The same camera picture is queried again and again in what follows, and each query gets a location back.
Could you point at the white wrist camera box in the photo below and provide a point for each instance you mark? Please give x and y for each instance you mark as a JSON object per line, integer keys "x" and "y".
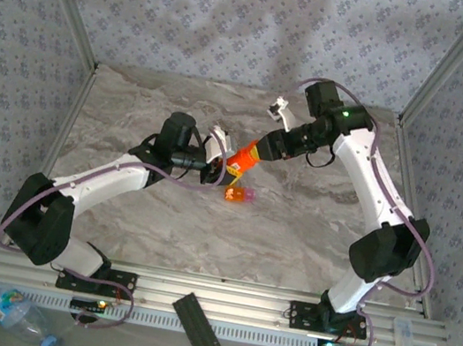
{"x": 218, "y": 144}
{"x": 286, "y": 117}

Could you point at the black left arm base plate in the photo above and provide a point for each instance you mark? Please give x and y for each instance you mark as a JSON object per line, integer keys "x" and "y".
{"x": 113, "y": 282}

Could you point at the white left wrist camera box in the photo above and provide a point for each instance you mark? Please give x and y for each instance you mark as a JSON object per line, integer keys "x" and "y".
{"x": 218, "y": 144}

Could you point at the black ridged bar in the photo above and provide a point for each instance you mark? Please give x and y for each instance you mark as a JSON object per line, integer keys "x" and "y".
{"x": 195, "y": 325}

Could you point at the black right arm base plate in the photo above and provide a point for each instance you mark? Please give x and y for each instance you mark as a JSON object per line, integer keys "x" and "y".
{"x": 304, "y": 318}

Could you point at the orange pink pill organizer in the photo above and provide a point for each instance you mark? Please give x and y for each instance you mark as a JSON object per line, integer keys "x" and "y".
{"x": 234, "y": 194}

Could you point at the aluminium side rail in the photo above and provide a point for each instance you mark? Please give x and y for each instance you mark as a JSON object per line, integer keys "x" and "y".
{"x": 407, "y": 163}
{"x": 76, "y": 105}

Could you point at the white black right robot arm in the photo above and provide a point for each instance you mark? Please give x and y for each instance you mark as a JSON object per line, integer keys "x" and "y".
{"x": 374, "y": 180}

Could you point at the black round disc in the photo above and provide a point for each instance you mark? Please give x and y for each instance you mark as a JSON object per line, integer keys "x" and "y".
{"x": 87, "y": 318}

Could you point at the clear plastic water bottle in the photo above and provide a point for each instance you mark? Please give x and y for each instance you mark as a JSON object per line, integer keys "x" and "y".
{"x": 9, "y": 313}

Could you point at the aluminium slotted base rail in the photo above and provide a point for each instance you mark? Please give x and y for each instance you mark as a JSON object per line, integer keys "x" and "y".
{"x": 236, "y": 299}

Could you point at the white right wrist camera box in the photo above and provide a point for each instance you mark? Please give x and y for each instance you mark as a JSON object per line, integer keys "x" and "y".
{"x": 286, "y": 117}

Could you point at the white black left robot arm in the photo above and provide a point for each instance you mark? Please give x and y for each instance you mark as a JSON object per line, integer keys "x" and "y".
{"x": 100, "y": 177}

